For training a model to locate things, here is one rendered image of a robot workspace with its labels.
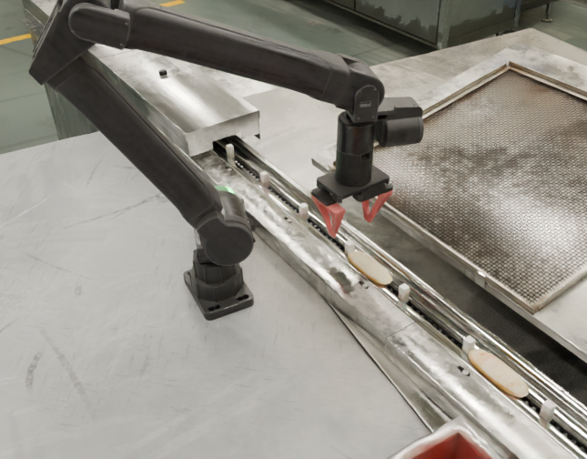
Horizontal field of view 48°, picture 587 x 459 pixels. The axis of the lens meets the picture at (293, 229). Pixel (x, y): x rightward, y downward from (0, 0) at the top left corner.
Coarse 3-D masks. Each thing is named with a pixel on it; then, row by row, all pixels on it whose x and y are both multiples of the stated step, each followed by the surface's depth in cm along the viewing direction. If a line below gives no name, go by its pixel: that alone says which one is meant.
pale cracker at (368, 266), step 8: (352, 256) 113; (360, 256) 113; (368, 256) 113; (352, 264) 112; (360, 264) 111; (368, 264) 111; (376, 264) 111; (368, 272) 109; (376, 272) 109; (384, 272) 109; (376, 280) 108; (384, 280) 108
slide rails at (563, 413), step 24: (240, 168) 138; (264, 168) 138; (288, 192) 131; (312, 216) 124; (384, 264) 112; (384, 288) 107; (408, 312) 103; (432, 312) 103; (504, 360) 94; (528, 384) 91; (528, 408) 88; (552, 432) 85; (576, 432) 85
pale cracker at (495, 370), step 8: (472, 352) 95; (480, 352) 95; (488, 352) 95; (472, 360) 94; (480, 360) 93; (488, 360) 93; (496, 360) 93; (480, 368) 93; (488, 368) 92; (496, 368) 92; (504, 368) 92; (488, 376) 92; (496, 376) 91; (504, 376) 91; (512, 376) 91; (496, 384) 91; (504, 384) 90; (512, 384) 90; (520, 384) 90; (512, 392) 89; (520, 392) 89; (528, 392) 89
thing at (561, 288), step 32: (512, 64) 145; (448, 96) 139; (480, 96) 140; (576, 96) 133; (448, 128) 133; (576, 128) 126; (416, 160) 127; (512, 160) 122; (544, 160) 121; (416, 192) 120; (448, 192) 119; (512, 192) 116; (416, 224) 114; (480, 224) 112; (544, 224) 109; (576, 224) 108; (544, 256) 104; (512, 288) 101
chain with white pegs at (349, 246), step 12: (216, 144) 150; (228, 144) 143; (228, 156) 143; (264, 180) 133; (276, 192) 132; (288, 204) 129; (300, 204) 124; (336, 240) 119; (348, 240) 114; (348, 252) 115; (408, 288) 104; (408, 300) 106; (420, 312) 104; (432, 324) 103; (468, 336) 96; (468, 348) 95; (552, 408) 85; (552, 420) 87; (564, 432) 86; (576, 444) 85
